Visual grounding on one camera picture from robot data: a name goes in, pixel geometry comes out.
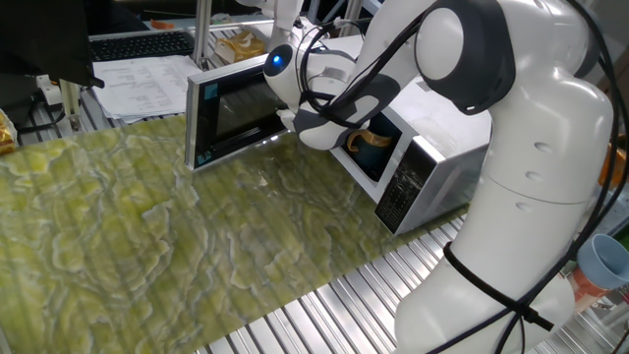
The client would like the silver microwave oven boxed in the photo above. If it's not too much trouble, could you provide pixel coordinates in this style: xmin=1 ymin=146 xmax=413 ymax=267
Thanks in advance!
xmin=329 ymin=33 xmax=492 ymax=236

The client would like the light blue plastic cup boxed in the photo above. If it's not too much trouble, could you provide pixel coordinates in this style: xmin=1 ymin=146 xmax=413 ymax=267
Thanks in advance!
xmin=575 ymin=233 xmax=629 ymax=291

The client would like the white printed paper stack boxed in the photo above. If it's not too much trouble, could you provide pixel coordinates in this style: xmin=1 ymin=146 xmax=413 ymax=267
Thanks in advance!
xmin=91 ymin=54 xmax=203 ymax=124

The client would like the clear glass cup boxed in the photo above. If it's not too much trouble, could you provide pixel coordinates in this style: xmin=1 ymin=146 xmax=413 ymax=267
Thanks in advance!
xmin=297 ymin=18 xmax=330 ymax=40

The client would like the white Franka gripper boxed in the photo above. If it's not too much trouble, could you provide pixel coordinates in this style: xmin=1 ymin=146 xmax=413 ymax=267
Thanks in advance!
xmin=275 ymin=108 xmax=299 ymax=133

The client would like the white power strip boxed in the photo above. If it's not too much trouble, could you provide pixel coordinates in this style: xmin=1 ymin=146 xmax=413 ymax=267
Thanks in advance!
xmin=36 ymin=73 xmax=63 ymax=107

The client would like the green marble pattern mat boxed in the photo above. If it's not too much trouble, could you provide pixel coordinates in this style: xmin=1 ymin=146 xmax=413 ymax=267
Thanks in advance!
xmin=0 ymin=113 xmax=473 ymax=354

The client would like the golden snack bag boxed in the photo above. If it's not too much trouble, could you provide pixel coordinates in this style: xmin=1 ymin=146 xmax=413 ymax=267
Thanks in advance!
xmin=0 ymin=108 xmax=19 ymax=156

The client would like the orange paper cup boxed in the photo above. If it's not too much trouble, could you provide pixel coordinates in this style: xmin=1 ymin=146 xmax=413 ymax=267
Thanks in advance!
xmin=568 ymin=267 xmax=610 ymax=314

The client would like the teal mug with yellow handle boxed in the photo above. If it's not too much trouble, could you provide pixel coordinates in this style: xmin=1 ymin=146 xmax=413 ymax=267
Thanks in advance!
xmin=346 ymin=128 xmax=394 ymax=171

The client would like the short aluminium post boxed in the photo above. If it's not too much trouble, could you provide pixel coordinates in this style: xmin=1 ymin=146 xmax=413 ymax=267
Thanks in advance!
xmin=58 ymin=78 xmax=83 ymax=133

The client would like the black keyboard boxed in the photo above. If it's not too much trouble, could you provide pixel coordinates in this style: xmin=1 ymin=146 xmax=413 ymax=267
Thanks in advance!
xmin=89 ymin=29 xmax=197 ymax=63

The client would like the aluminium frame post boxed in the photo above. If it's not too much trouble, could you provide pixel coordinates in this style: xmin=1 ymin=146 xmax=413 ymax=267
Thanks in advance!
xmin=192 ymin=0 xmax=213 ymax=74
xmin=341 ymin=0 xmax=365 ymax=26

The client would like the black glass microwave door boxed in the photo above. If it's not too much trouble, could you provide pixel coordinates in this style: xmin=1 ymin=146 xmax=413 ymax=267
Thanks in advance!
xmin=185 ymin=53 xmax=291 ymax=172

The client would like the black camera cable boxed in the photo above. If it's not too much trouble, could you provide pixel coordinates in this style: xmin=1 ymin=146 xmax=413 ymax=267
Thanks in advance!
xmin=297 ymin=0 xmax=629 ymax=354

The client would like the black monitor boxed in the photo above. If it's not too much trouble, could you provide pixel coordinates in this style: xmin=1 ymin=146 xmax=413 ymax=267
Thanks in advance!
xmin=0 ymin=0 xmax=106 ymax=89

